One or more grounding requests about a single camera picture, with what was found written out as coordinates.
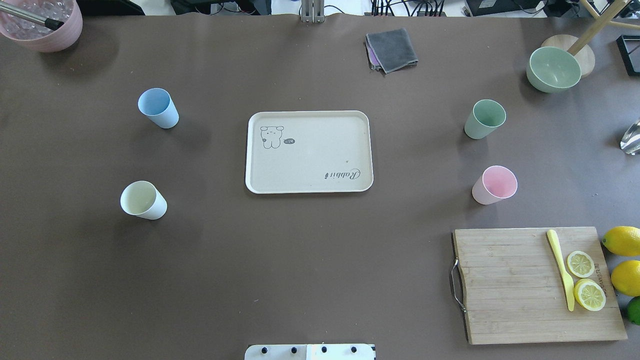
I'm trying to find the pink cup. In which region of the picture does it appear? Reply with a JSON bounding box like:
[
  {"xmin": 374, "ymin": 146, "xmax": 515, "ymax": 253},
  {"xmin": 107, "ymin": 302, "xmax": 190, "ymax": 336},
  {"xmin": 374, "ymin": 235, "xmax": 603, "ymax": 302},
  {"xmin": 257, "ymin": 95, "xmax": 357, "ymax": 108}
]
[{"xmin": 471, "ymin": 165, "xmax": 518, "ymax": 205}]

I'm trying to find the cream white cup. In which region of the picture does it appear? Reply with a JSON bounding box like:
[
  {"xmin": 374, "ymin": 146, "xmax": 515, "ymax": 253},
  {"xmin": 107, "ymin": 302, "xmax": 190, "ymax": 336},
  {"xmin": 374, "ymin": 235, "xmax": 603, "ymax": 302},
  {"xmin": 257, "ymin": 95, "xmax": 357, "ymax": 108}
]
[{"xmin": 119, "ymin": 180, "xmax": 168, "ymax": 220}]

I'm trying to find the cream rabbit tray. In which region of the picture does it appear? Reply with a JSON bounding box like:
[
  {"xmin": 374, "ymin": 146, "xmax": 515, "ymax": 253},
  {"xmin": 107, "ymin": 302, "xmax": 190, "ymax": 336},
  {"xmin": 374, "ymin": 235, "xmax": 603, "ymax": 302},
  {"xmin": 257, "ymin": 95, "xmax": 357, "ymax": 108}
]
[{"xmin": 245, "ymin": 111, "xmax": 374, "ymax": 194}]

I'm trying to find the purple cloth underneath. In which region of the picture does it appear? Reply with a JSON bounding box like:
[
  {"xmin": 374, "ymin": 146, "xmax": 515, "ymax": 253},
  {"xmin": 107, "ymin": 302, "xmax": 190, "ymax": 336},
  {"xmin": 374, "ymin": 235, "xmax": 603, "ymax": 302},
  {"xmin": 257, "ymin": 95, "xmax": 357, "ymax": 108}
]
[{"xmin": 365, "ymin": 42, "xmax": 382, "ymax": 71}]

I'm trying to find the grey folded cloth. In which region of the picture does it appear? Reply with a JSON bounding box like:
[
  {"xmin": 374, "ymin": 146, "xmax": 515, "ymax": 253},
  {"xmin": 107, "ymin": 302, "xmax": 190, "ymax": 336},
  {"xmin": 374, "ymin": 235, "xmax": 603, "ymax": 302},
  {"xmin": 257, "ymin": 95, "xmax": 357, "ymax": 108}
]
[{"xmin": 365, "ymin": 27, "xmax": 419, "ymax": 75}]

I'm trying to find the green cup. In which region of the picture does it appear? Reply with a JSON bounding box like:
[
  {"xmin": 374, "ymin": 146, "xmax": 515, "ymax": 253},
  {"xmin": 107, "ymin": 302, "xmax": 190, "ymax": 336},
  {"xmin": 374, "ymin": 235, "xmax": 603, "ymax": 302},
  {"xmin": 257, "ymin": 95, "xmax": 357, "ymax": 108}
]
[{"xmin": 464, "ymin": 99, "xmax": 506, "ymax": 140}]

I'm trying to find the light blue cup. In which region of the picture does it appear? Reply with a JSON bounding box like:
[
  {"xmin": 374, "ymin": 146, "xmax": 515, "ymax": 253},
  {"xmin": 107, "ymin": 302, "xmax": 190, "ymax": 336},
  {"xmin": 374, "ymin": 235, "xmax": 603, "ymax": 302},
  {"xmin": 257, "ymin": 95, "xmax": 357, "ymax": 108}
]
[{"xmin": 137, "ymin": 88, "xmax": 179, "ymax": 129}]

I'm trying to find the wooden cutting board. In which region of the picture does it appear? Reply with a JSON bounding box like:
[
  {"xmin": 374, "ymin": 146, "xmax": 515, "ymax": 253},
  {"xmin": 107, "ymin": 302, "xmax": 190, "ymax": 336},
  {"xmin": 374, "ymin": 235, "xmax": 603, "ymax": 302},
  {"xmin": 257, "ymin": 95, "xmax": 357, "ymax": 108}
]
[{"xmin": 452, "ymin": 227, "xmax": 627, "ymax": 346}]

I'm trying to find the yellow plastic knife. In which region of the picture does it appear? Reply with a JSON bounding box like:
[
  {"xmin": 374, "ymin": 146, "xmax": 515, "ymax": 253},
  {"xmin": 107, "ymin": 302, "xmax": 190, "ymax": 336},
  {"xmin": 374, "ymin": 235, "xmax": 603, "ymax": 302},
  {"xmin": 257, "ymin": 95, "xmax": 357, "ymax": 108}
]
[{"xmin": 546, "ymin": 228, "xmax": 576, "ymax": 312}]

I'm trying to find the green bowl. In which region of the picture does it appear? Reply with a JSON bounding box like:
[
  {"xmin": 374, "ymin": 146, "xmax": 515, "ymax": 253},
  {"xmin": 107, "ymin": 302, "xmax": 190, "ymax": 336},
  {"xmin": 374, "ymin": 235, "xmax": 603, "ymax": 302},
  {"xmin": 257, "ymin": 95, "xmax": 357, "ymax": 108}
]
[{"xmin": 526, "ymin": 47, "xmax": 582, "ymax": 94}]

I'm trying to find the upper lemon slice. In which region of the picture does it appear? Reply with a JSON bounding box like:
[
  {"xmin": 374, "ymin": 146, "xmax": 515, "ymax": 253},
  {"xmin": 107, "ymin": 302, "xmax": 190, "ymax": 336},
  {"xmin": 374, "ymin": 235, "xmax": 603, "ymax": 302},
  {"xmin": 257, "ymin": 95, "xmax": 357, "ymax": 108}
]
[{"xmin": 566, "ymin": 250, "xmax": 595, "ymax": 279}]

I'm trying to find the lemon slice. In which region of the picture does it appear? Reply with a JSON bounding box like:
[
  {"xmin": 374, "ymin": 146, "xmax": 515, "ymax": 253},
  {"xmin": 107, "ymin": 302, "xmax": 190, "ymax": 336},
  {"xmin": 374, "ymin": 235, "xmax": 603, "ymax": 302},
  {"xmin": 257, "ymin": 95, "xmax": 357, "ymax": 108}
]
[
  {"xmin": 573, "ymin": 278, "xmax": 606, "ymax": 312},
  {"xmin": 566, "ymin": 250, "xmax": 595, "ymax": 279}
]

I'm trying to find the wooden cup stand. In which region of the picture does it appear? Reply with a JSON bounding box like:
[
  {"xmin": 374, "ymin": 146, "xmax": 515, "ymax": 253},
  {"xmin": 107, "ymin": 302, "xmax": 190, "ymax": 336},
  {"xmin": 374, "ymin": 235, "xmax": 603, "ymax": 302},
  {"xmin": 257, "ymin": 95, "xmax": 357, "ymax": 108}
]
[{"xmin": 541, "ymin": 0, "xmax": 639, "ymax": 79}]

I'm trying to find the lower lemon slice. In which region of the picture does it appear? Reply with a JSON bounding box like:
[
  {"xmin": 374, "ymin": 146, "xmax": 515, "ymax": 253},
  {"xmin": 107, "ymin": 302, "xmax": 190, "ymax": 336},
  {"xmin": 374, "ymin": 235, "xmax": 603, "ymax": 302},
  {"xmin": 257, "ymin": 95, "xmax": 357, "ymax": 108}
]
[{"xmin": 573, "ymin": 278, "xmax": 606, "ymax": 312}]

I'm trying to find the whole lemon near board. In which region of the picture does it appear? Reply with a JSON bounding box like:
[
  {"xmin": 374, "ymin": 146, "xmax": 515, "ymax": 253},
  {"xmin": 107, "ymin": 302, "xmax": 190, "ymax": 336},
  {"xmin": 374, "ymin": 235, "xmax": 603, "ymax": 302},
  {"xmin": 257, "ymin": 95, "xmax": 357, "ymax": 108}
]
[{"xmin": 601, "ymin": 226, "xmax": 640, "ymax": 256}]

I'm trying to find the clear glass on stand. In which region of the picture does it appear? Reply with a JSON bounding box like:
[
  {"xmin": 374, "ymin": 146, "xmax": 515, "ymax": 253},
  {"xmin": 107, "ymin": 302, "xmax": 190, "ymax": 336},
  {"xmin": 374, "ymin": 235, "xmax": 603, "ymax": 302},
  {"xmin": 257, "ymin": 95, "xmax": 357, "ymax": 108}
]
[{"xmin": 619, "ymin": 119, "xmax": 640, "ymax": 156}]

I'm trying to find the pink bowl with ice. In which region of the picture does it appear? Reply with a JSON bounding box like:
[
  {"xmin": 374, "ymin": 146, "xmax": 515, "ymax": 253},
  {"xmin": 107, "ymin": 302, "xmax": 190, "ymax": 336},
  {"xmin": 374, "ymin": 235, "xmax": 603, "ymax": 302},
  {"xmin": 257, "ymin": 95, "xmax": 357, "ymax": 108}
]
[{"xmin": 0, "ymin": 0, "xmax": 83, "ymax": 53}]

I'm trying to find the green lime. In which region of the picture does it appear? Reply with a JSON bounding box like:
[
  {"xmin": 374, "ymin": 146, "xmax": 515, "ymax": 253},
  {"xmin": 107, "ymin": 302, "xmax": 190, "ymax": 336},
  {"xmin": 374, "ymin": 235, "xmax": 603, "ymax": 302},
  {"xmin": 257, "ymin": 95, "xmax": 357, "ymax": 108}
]
[{"xmin": 626, "ymin": 296, "xmax": 640, "ymax": 326}]

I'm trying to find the aluminium camera post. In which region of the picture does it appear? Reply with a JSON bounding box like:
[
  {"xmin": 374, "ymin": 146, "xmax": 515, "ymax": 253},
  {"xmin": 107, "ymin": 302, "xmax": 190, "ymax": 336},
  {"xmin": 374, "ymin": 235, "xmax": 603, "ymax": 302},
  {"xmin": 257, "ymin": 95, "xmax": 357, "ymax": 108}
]
[{"xmin": 300, "ymin": 0, "xmax": 325, "ymax": 23}]

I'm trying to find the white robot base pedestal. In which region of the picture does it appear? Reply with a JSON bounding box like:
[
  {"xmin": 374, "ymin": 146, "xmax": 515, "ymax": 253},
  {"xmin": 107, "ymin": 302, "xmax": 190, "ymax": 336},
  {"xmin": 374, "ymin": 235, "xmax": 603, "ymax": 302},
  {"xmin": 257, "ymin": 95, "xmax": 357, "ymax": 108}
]
[{"xmin": 244, "ymin": 342, "xmax": 377, "ymax": 360}]

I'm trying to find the metal tongs handle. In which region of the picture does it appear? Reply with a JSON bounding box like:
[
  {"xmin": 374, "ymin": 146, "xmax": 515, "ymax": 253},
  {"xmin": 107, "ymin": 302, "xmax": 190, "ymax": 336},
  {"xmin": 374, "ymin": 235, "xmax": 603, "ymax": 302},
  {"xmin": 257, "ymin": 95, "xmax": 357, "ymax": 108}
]
[{"xmin": 0, "ymin": 1, "xmax": 64, "ymax": 31}]

